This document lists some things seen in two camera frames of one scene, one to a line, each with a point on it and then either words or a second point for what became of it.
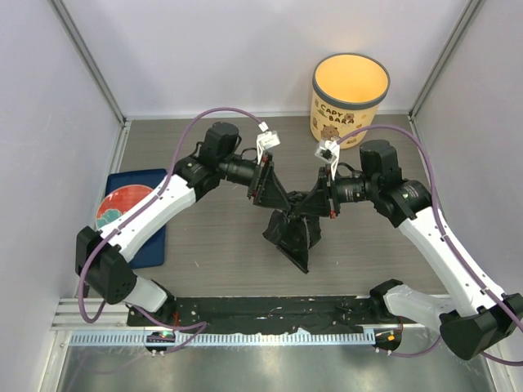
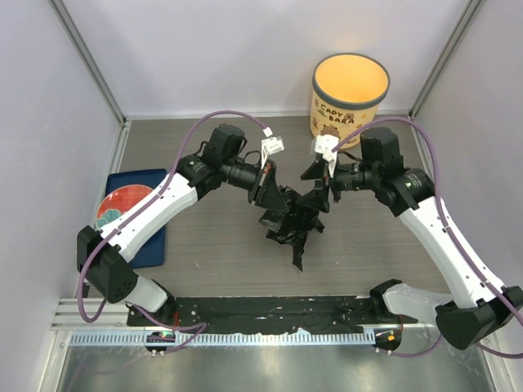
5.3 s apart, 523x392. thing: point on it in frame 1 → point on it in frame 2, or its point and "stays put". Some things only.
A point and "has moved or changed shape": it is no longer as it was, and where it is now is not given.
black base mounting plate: [258, 314] stays put
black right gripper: [324, 202] → [319, 199]
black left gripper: [272, 193] stays put
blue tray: [152, 251] stays put
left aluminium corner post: [87, 57] stays put
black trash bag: [293, 233] has moved or changed shape
